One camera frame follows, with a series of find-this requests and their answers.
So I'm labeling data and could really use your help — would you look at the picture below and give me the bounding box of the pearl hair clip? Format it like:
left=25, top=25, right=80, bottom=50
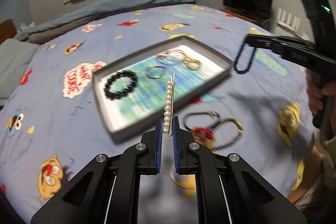
left=162, top=72, right=175, bottom=136

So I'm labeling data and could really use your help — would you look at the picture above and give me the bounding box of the thin gold-silver bangle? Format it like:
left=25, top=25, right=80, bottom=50
left=169, top=162, right=196, bottom=190

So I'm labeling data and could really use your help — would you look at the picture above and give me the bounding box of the silver bangle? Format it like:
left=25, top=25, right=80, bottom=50
left=145, top=65, right=166, bottom=80

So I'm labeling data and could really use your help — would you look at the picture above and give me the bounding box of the gold round ornament pendant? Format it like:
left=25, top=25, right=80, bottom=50
left=183, top=56, right=202, bottom=71

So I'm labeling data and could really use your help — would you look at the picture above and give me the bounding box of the dark garnet bead bracelet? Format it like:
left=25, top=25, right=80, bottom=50
left=211, top=117, right=244, bottom=151

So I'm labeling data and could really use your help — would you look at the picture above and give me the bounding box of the blue crystal bead bracelet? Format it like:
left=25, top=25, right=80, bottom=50
left=233, top=35, right=257, bottom=75

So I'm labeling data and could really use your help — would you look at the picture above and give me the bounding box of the person's right hand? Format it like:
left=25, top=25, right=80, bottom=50
left=306, top=69, right=335, bottom=114

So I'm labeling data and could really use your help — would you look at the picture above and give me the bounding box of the printed paper sheet in tray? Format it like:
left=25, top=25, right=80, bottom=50
left=98, top=43, right=230, bottom=133

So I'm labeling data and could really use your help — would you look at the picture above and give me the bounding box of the grey cardboard box tray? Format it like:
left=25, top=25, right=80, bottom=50
left=93, top=36, right=232, bottom=143

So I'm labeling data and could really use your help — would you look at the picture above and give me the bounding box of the white wifi router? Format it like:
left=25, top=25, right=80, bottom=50
left=276, top=8, right=301, bottom=33

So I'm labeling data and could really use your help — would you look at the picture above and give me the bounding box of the blue cartoon bed sheet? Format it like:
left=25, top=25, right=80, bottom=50
left=0, top=3, right=324, bottom=224

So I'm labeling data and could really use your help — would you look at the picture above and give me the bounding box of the teal folded blanket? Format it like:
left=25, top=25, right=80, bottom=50
left=14, top=0, right=197, bottom=44

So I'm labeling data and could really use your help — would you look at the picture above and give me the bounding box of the grey-blue pillow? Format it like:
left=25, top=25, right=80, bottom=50
left=0, top=39, right=39, bottom=106

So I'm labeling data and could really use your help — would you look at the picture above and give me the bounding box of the wooden headboard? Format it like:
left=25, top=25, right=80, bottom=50
left=0, top=19, right=17, bottom=44

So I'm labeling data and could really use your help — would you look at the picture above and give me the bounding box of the red bead gold chain jewelry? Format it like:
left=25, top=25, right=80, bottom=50
left=191, top=127, right=215, bottom=150

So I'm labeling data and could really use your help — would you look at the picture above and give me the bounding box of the black hair tie with charm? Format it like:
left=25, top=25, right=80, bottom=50
left=182, top=110, right=221, bottom=132

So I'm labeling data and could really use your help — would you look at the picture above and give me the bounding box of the black bead bracelet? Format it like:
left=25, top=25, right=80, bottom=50
left=104, top=69, right=138, bottom=101

